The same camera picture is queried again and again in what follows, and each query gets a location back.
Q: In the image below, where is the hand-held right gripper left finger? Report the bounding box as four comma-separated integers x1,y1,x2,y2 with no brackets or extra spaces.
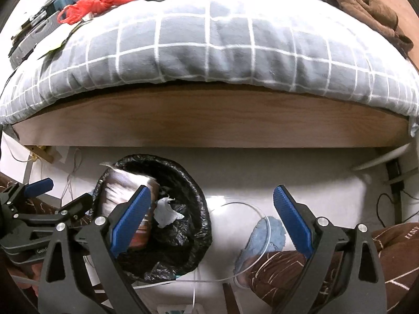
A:
37,185,153,314

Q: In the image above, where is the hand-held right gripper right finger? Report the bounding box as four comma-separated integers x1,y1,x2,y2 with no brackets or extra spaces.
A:
273,185,388,314

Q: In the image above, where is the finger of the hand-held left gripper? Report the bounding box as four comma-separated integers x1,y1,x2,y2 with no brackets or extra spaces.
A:
49,192,94,228
0,178,54,208

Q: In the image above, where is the trash bin with black bag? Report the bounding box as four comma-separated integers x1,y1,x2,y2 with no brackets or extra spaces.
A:
92,154,213,285

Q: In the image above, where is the red plastic bag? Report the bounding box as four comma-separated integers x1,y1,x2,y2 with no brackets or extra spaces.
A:
57,0,136,25

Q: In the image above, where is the person's left leg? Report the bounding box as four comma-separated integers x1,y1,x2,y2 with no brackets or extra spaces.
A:
0,173,92,301

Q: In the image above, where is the blue fluffy slipper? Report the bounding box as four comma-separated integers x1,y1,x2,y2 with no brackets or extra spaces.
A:
234,217,289,275

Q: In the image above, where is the white crumpled tissue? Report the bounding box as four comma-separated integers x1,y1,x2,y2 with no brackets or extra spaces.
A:
154,196,185,229

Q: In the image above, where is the brown snack bag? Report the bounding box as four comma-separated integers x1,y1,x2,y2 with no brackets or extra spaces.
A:
98,167,161,249

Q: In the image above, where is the grey suitcase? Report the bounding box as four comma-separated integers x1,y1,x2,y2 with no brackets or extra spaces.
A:
10,7,77,69

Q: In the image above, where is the teal suitcase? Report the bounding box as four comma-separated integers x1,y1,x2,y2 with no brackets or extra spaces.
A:
46,0,77,12

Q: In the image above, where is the wooden bed frame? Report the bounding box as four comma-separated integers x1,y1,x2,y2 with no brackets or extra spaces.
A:
13,83,411,149

